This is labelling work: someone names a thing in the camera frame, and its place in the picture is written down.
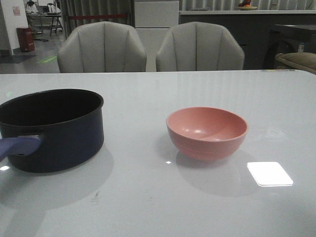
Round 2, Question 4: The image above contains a right grey upholstered chair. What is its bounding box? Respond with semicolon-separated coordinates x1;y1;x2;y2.
156;22;245;72

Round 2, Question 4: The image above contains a background work table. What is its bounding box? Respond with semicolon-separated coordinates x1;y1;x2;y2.
26;12;63;35

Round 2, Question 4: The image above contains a black side table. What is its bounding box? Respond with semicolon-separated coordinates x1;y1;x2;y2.
263;25;316;69

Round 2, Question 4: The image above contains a red box bin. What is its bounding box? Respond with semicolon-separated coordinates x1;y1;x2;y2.
16;27;35;52

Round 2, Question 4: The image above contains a grey upholstered chair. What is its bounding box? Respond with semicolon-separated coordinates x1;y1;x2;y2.
156;22;245;72
57;21;147;73

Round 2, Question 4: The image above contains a left grey upholstered chair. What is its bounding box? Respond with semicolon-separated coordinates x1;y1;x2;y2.
57;21;147;73

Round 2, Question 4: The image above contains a red barrier belt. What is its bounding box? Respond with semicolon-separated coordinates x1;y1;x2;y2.
68;13;129;20

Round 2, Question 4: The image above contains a tan cushion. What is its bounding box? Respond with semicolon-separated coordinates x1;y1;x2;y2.
275;52;316;74

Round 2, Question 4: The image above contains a dark sideboard counter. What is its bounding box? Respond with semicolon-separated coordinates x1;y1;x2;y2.
179;10;316;70

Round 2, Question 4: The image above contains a fruit plate on counter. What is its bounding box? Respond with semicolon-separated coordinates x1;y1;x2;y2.
237;0;258;10

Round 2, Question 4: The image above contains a dark blue saucepan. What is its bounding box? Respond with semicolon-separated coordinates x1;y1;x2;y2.
0;89;104;173

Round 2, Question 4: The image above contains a white drawer cabinet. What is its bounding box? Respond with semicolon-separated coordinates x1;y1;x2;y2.
134;0;179;54

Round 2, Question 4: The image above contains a pink plastic bowl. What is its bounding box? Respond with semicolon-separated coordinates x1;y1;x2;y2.
166;107;248;160

